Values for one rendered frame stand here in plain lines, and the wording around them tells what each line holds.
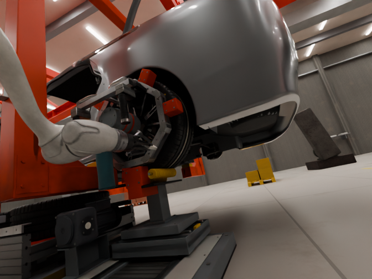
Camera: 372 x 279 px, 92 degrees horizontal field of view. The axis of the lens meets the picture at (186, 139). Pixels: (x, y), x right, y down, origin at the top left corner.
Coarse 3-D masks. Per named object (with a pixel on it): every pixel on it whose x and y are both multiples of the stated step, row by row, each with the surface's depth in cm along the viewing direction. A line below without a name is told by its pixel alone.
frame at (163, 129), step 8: (136, 80) 113; (152, 88) 107; (112, 96) 121; (160, 96) 104; (104, 104) 123; (112, 104) 125; (160, 104) 103; (160, 112) 102; (96, 120) 123; (160, 120) 102; (168, 120) 104; (160, 128) 101; (168, 128) 102; (160, 136) 100; (160, 144) 104; (112, 152) 121; (152, 152) 101; (120, 160) 116; (136, 160) 105; (144, 160) 102; (152, 160) 104; (120, 168) 109
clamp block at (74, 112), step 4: (76, 108) 100; (80, 108) 102; (72, 112) 101; (76, 112) 99; (80, 112) 101; (84, 112) 104; (88, 112) 106; (72, 116) 100; (76, 116) 100; (80, 116) 101; (84, 116) 103; (88, 116) 105
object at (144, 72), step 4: (144, 72) 111; (148, 72) 110; (152, 72) 112; (140, 76) 112; (144, 76) 111; (148, 76) 110; (152, 76) 113; (156, 76) 116; (140, 80) 112; (144, 80) 110; (148, 80) 111; (152, 80) 114; (148, 84) 112; (152, 84) 115
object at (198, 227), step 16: (192, 224) 114; (208, 224) 118; (128, 240) 108; (144, 240) 104; (160, 240) 94; (176, 240) 90; (192, 240) 93; (112, 256) 105; (128, 256) 101; (144, 256) 96
